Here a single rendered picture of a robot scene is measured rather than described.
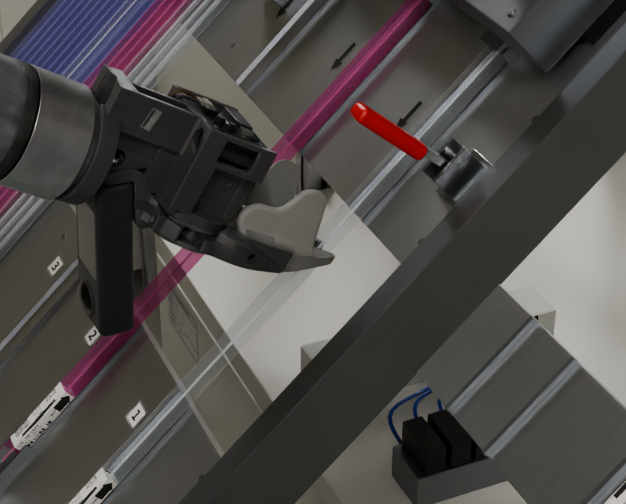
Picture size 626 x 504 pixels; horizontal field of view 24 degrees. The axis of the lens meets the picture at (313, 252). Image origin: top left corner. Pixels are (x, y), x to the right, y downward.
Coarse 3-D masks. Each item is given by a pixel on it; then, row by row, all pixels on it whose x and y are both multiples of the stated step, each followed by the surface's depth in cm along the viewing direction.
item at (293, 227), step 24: (312, 192) 96; (240, 216) 95; (264, 216) 96; (288, 216) 97; (312, 216) 97; (264, 240) 96; (288, 240) 98; (312, 240) 98; (288, 264) 97; (312, 264) 99
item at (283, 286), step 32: (480, 64) 100; (448, 96) 100; (416, 128) 101; (384, 160) 101; (384, 192) 101; (352, 224) 101; (288, 288) 102; (256, 320) 102; (224, 352) 102; (192, 384) 103; (160, 416) 103; (128, 448) 104
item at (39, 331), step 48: (48, 240) 127; (0, 288) 128; (48, 288) 123; (0, 336) 124; (48, 336) 120; (96, 336) 115; (144, 336) 111; (0, 384) 121; (48, 384) 116; (96, 384) 112; (144, 384) 108; (0, 432) 117; (48, 432) 113; (96, 432) 109; (192, 432) 102; (0, 480) 113; (48, 480) 110; (144, 480) 103; (192, 480) 100
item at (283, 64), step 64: (256, 0) 124; (320, 0) 118; (384, 0) 113; (256, 64) 119; (320, 64) 114; (384, 64) 109; (448, 64) 104; (576, 64) 96; (320, 128) 109; (448, 128) 100; (512, 128) 96
